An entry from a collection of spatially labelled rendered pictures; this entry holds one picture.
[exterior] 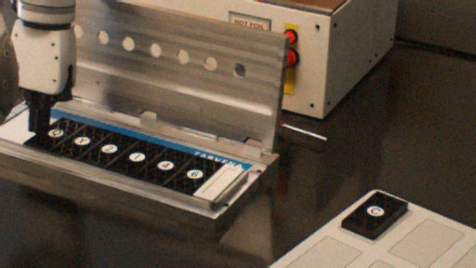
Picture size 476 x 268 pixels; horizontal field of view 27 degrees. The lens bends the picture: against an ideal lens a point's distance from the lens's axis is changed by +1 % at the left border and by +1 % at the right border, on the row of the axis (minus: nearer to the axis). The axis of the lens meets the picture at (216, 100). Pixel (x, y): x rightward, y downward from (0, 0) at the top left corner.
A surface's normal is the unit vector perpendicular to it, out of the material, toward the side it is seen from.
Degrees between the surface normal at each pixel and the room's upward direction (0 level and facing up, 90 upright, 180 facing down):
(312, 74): 90
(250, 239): 0
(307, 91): 90
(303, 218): 0
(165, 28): 81
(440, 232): 0
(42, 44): 76
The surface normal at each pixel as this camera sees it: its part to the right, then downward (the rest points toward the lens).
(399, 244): 0.02, -0.89
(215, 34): -0.47, 0.25
